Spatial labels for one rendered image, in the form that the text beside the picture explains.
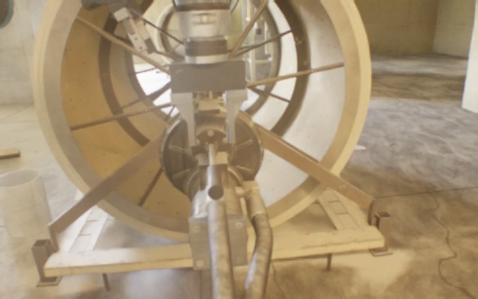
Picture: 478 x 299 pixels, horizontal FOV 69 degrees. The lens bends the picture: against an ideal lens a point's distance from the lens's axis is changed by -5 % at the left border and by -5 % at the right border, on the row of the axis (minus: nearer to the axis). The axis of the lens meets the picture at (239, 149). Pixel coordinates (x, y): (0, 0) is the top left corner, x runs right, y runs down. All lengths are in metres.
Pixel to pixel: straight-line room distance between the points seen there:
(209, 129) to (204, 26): 0.40
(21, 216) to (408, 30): 12.87
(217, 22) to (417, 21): 13.49
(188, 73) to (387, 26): 12.97
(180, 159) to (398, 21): 12.92
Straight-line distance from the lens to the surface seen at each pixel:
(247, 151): 0.99
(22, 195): 2.63
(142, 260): 1.89
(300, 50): 2.86
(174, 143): 0.98
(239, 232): 0.78
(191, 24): 0.62
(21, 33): 7.44
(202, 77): 0.64
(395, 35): 13.67
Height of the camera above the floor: 1.28
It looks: 20 degrees down
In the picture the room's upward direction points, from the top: 2 degrees counter-clockwise
